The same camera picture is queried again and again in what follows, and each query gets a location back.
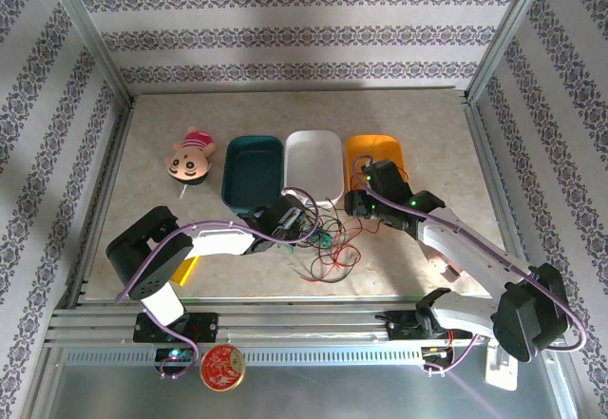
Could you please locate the thin black cable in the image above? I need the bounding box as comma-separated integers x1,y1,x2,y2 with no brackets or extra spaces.
293,200,363,285

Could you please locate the teal plastic bin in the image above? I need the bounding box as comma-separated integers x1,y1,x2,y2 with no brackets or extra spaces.
220,134,286,216

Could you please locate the white plastic bin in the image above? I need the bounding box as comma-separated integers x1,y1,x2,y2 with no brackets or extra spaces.
283,128,344,206

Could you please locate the orange plastic bin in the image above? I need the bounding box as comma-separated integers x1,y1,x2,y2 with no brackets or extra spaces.
345,133,410,193

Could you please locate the small beige object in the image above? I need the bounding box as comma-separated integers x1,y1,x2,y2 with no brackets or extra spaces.
428,253,465,283

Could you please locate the yellow transparent block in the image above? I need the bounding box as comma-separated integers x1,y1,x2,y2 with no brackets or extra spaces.
168,256,201,288

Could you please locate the plush doll with pink hat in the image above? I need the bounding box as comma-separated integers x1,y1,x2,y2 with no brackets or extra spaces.
164,124,216,200

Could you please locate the round red gold tin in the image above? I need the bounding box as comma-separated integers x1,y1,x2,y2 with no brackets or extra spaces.
199,342,247,390

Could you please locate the black controller board with light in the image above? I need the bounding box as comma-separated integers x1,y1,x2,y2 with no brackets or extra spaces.
153,346,197,369

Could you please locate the thin green cable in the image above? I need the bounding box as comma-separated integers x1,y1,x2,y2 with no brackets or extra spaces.
274,227,334,255

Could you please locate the thin red cable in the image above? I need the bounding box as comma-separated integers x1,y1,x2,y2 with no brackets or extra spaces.
303,217,382,283

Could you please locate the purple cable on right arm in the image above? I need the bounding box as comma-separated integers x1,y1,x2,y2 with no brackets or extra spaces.
351,152,589,376

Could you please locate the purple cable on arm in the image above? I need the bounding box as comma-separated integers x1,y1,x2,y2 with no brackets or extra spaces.
351,152,589,376
115,186,320,380

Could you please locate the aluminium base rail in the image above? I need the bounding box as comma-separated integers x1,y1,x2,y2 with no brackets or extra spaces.
46,303,567,347

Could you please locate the aluminium side rail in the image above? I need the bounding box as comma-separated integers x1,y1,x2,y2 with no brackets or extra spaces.
460,90,529,271
65,98,137,307

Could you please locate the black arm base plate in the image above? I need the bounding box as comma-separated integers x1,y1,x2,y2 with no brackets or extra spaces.
385,309,458,340
133,311,220,344

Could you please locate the slotted grey cable duct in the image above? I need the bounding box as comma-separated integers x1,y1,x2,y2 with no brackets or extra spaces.
61,346,428,369

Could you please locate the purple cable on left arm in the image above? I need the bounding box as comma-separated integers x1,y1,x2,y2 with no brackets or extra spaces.
115,186,320,380

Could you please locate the white metal bracket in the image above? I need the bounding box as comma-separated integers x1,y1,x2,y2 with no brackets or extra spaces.
483,340,520,391

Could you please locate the aluminium frame post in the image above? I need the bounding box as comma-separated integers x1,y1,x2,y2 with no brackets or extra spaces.
465,0,558,103
41,0,135,106

